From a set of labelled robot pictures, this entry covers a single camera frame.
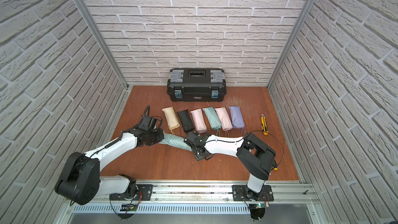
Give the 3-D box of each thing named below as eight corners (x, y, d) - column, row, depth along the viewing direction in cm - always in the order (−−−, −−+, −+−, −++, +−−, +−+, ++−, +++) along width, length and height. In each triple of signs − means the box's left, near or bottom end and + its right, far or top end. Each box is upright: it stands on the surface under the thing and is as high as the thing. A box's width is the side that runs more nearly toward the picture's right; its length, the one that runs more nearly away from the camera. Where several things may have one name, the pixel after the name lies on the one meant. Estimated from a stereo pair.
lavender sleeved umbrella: (231, 128, 99) (232, 125, 96) (229, 108, 109) (229, 105, 106) (243, 128, 99) (244, 125, 96) (240, 108, 109) (241, 106, 106)
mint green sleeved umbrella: (212, 130, 97) (213, 128, 95) (203, 110, 107) (203, 108, 105) (222, 127, 98) (222, 125, 96) (212, 108, 108) (212, 105, 106)
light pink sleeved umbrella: (222, 131, 97) (223, 129, 94) (215, 110, 107) (215, 108, 105) (232, 129, 98) (233, 126, 96) (224, 109, 108) (224, 106, 106)
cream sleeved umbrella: (169, 130, 97) (169, 128, 95) (162, 110, 107) (161, 108, 105) (181, 126, 99) (180, 124, 97) (173, 106, 109) (172, 104, 107)
